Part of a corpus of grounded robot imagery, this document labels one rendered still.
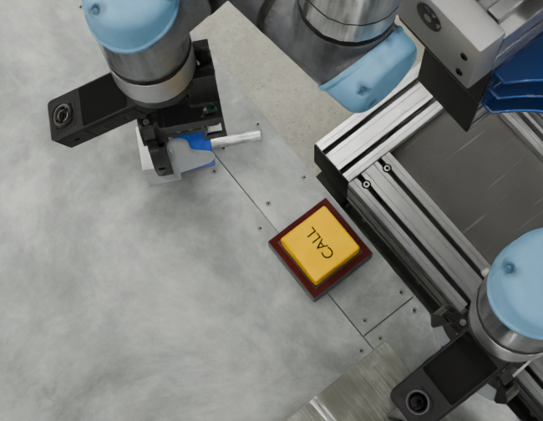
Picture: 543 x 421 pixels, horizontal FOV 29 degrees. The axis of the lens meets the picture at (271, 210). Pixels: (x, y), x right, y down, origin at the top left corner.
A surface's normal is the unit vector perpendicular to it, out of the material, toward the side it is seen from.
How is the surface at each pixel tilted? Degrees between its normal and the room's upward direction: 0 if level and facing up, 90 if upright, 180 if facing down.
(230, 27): 0
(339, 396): 0
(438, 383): 30
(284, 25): 55
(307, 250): 0
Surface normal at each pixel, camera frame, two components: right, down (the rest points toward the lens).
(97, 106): -0.51, -0.20
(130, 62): -0.16, 0.95
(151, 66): 0.27, 0.92
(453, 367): -0.45, 0.01
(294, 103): -0.04, -0.28
